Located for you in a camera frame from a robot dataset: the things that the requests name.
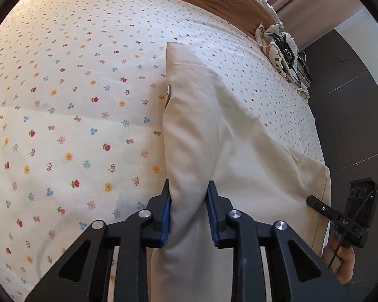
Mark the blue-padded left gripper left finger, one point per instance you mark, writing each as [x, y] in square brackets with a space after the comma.
[83, 271]

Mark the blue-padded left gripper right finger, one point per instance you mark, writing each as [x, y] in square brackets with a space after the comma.
[271, 262]

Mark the beige jacket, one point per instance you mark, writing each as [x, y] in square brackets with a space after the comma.
[209, 135]

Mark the person's right hand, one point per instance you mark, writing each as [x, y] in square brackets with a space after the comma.
[346, 256]

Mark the white bedside nightstand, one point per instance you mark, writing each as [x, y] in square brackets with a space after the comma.
[303, 70]

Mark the patterned crumpled cloth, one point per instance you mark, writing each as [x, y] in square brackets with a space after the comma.
[281, 50]

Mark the pink right curtain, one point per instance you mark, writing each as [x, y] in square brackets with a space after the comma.
[308, 20]

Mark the floral white bed sheet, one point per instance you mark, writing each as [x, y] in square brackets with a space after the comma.
[83, 90]

